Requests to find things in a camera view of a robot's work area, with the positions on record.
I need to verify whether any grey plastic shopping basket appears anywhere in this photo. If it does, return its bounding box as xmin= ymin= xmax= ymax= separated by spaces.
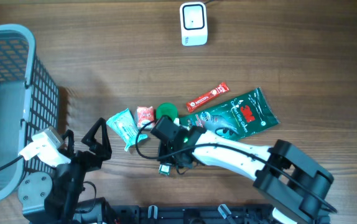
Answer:
xmin=0 ymin=24 xmax=60 ymax=205

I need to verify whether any black right camera cable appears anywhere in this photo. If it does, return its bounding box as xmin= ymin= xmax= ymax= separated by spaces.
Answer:
xmin=134 ymin=119 xmax=338 ymax=214

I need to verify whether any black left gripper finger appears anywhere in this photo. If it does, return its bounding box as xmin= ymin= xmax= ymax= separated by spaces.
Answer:
xmin=81 ymin=117 xmax=111 ymax=153
xmin=60 ymin=129 xmax=74 ymax=156

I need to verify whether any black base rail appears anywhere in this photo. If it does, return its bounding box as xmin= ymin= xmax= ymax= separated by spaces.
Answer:
xmin=112 ymin=204 xmax=276 ymax=224

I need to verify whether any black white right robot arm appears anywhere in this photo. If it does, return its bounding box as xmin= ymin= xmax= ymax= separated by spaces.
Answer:
xmin=151 ymin=124 xmax=337 ymax=223

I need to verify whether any white barcode scanner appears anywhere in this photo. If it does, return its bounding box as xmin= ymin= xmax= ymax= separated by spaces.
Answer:
xmin=179 ymin=2 xmax=208 ymax=47

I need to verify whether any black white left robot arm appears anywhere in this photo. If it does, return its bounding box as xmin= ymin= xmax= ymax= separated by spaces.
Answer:
xmin=18 ymin=118 xmax=116 ymax=223

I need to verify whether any green lidded jar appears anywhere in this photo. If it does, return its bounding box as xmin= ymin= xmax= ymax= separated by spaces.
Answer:
xmin=155 ymin=102 xmax=179 ymax=121

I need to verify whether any light green wipes packet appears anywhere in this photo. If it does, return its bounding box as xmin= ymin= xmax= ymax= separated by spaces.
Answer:
xmin=106 ymin=108 xmax=139 ymax=152

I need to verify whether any red white small packet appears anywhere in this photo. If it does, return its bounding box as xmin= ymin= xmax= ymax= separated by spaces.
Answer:
xmin=135 ymin=106 xmax=155 ymax=129

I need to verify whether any green 3M gloves packet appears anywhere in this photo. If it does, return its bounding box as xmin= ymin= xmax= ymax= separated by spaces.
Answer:
xmin=179 ymin=88 xmax=280 ymax=141

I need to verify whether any red Nescafe sachet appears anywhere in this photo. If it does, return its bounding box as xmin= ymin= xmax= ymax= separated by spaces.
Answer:
xmin=186 ymin=82 xmax=230 ymax=113

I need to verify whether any small green white box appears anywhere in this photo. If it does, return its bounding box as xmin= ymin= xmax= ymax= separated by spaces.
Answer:
xmin=159 ymin=164 xmax=171 ymax=176

